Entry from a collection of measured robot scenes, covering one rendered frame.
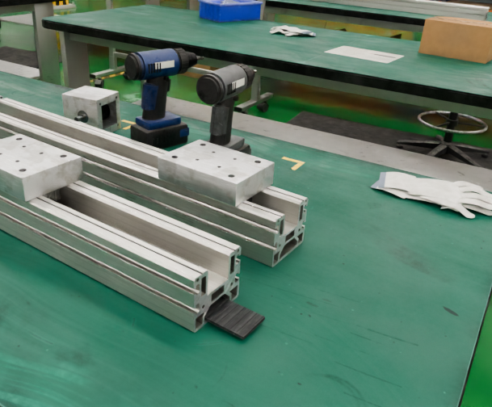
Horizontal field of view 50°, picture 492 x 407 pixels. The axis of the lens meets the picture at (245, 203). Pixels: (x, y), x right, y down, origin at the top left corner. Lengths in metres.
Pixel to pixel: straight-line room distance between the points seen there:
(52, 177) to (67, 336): 0.27
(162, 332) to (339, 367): 0.23
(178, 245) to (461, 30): 2.06
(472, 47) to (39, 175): 2.11
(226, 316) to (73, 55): 2.55
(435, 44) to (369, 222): 1.75
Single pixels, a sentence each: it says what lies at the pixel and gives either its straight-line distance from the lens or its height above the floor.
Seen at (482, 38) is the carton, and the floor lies 0.88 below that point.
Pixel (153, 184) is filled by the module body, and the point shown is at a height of 0.84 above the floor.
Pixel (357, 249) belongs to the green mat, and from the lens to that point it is 0.91.
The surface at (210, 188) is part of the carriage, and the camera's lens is 0.83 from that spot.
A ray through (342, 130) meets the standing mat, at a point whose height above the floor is 0.02.
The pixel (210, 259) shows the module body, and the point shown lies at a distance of 0.72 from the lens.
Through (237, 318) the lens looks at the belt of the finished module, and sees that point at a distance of 0.71.
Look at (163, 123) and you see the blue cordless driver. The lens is 1.24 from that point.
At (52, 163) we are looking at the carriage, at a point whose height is 0.90.
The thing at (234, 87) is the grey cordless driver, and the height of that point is 0.97.
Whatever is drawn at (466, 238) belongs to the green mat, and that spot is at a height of 0.78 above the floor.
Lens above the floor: 1.24
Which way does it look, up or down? 27 degrees down
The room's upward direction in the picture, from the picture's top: 3 degrees clockwise
